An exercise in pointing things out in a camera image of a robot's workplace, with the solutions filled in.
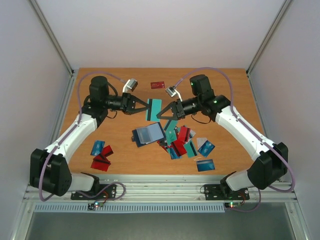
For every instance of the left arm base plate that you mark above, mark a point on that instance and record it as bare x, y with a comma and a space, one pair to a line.
97, 193

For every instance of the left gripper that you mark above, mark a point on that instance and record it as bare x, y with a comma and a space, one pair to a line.
128, 104

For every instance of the red card left upper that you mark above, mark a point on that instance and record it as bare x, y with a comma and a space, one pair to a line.
107, 152

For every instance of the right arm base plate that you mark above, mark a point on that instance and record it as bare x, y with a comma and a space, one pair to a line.
215, 192

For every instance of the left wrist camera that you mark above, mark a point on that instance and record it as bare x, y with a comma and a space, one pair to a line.
130, 86

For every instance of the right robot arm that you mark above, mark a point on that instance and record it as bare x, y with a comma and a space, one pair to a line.
270, 160

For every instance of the teal card pile left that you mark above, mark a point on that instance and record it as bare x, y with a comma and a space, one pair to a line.
171, 136

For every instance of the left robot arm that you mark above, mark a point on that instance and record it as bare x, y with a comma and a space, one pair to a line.
49, 167

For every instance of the teal card black stripe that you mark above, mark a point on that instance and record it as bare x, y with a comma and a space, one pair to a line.
190, 149

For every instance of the blue vip card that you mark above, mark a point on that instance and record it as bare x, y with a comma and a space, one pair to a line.
97, 147
206, 148

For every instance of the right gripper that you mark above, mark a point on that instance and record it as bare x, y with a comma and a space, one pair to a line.
178, 109

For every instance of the blue VIP card right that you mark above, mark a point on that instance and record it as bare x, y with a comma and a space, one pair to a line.
206, 148

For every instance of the teal card front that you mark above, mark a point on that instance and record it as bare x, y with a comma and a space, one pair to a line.
155, 106

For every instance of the blue VIP card left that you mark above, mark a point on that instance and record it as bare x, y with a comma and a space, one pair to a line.
97, 147

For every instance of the lone red card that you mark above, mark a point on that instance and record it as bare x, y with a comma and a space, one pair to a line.
157, 85

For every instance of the white card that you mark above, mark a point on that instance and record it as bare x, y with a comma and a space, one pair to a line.
200, 141

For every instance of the red card pile centre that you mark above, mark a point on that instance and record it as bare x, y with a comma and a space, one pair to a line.
183, 135

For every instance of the grey cable duct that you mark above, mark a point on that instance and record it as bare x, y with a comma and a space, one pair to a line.
130, 208

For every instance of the dark blue card holder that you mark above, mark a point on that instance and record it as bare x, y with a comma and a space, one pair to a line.
148, 134

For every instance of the teal card top pile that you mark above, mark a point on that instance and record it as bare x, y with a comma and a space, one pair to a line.
170, 125

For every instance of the teal card pile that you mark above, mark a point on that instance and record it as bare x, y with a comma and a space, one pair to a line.
170, 125
171, 136

